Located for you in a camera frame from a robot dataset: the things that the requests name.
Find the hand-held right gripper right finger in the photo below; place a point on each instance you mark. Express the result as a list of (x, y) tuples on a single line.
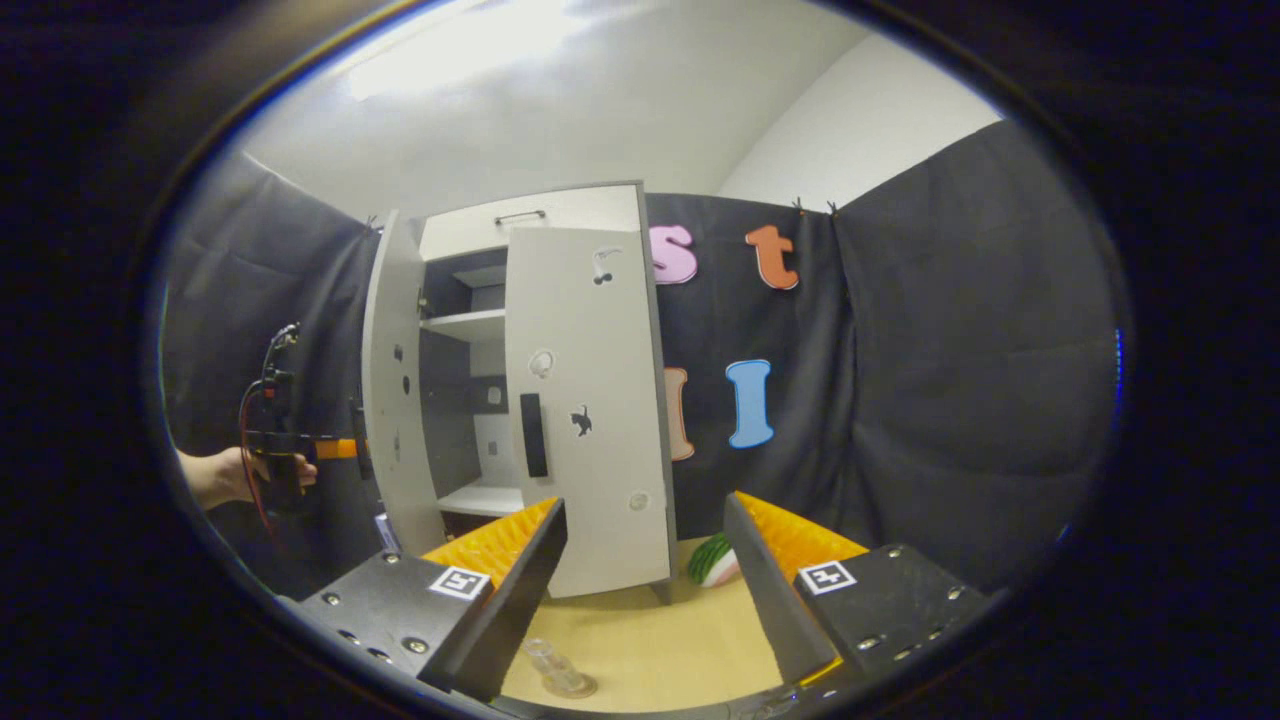
[(772, 590)]

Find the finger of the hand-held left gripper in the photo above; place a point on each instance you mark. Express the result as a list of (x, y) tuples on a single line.
[(338, 449)]

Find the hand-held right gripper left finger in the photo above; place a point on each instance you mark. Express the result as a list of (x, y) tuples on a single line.
[(520, 590)]

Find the white cabinet door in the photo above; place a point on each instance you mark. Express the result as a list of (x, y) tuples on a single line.
[(400, 400), (600, 420)]

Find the clear glass bottle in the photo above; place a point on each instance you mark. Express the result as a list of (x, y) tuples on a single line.
[(552, 665)]

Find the round brown coaster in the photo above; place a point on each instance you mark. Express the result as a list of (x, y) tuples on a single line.
[(585, 688)]

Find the white and grey cabinet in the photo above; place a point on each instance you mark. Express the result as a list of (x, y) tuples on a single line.
[(460, 330)]

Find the white cabinet drawer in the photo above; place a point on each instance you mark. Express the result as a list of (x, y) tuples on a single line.
[(590, 205)]

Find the toy watermelon slice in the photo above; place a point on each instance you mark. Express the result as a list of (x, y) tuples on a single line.
[(712, 562)]

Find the black backdrop cloth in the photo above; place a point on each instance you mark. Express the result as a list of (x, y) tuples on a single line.
[(950, 380)]

